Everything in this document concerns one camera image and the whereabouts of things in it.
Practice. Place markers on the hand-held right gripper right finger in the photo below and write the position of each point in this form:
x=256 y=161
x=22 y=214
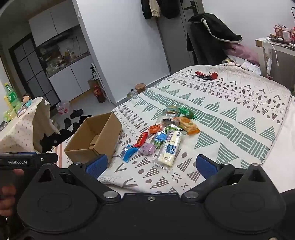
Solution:
x=206 y=165

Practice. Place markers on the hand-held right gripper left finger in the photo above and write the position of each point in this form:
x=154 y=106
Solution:
x=96 y=162

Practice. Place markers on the brown cardboard box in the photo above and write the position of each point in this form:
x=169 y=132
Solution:
x=76 y=138

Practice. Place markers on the clear bread packet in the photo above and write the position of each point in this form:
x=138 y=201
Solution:
x=170 y=112

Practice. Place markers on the person's left hand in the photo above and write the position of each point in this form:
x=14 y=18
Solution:
x=8 y=192

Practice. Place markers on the dotted tablecloth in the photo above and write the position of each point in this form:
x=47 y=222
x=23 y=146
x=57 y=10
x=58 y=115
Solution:
x=18 y=131

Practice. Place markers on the large white cracker packet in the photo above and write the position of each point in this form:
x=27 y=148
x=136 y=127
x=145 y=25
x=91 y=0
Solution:
x=169 y=150

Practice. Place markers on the dark clothes pile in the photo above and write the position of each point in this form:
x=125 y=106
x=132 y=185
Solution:
x=60 y=136

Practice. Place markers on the orange biscuit packet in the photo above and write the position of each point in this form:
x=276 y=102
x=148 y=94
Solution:
x=187 y=124

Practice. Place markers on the black slipper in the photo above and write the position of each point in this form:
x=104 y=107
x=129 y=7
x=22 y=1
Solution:
x=76 y=113
x=68 y=122

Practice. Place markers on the red candy packet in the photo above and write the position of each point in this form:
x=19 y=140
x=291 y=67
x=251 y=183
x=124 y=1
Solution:
x=141 y=139

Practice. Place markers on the purple round snack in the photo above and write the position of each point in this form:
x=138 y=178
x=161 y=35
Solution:
x=148 y=148

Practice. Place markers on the small blue snack packet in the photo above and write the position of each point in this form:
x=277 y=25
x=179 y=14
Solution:
x=160 y=137

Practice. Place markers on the small figurine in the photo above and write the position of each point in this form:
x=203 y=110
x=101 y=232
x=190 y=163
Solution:
x=27 y=99

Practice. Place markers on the small orange snack packet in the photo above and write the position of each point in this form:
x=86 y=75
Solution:
x=155 y=128

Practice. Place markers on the pink plastic bag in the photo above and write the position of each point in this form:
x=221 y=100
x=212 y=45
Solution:
x=62 y=107

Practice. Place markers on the green plastic bottle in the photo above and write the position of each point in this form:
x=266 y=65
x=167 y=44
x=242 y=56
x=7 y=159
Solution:
x=10 y=94

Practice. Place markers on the brown box with red print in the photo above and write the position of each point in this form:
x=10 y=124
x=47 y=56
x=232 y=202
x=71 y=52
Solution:
x=96 y=91

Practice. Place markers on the white bed sheet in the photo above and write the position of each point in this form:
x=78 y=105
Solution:
x=280 y=150

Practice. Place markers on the jar with wooden lid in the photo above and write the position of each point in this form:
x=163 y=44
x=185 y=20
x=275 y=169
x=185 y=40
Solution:
x=140 y=88

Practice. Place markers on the black framed glass door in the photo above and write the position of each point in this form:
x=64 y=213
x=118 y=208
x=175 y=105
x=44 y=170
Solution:
x=34 y=73

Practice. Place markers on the black spray bottle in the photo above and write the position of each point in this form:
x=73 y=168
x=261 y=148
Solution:
x=94 y=73

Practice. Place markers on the key bunch with red tag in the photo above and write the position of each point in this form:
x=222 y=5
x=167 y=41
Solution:
x=206 y=75

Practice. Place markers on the white crumpled cloth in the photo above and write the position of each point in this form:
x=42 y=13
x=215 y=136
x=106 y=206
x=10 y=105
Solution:
x=250 y=66

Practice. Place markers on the pink cloth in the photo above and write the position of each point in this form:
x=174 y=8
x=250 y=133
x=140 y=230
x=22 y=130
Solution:
x=244 y=52

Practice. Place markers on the grey door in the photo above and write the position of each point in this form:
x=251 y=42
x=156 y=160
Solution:
x=175 y=46

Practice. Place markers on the white desk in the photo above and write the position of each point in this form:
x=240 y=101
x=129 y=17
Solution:
x=261 y=42

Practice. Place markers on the black jacket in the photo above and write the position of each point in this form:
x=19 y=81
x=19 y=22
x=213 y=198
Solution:
x=216 y=25

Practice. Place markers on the red patterned box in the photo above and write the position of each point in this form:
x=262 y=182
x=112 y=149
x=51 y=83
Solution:
x=281 y=32

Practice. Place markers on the black hanging garment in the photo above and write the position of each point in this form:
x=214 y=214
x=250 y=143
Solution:
x=169 y=9

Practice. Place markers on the black hanging coat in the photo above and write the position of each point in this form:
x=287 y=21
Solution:
x=145 y=9

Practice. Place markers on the beige hanging garment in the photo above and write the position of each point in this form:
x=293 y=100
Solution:
x=154 y=8

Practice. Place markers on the white wall cabinet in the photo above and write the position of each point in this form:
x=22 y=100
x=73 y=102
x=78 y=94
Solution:
x=66 y=78

